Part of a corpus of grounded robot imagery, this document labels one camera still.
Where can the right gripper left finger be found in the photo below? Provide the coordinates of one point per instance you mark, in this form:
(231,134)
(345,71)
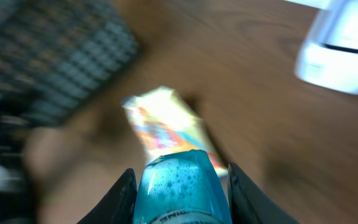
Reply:
(117,206)

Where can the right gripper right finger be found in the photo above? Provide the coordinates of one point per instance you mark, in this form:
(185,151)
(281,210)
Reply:
(248,204)

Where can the teal mouthwash bottle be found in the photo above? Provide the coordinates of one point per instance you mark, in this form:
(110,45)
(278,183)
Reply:
(181,188)

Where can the yellow snack bag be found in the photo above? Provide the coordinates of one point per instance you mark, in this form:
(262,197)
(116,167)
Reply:
(165,124)

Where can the white barcode scanner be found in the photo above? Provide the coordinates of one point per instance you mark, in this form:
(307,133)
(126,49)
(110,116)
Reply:
(328,56)

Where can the grey plastic mesh basket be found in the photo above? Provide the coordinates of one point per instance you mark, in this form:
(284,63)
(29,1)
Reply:
(56,54)

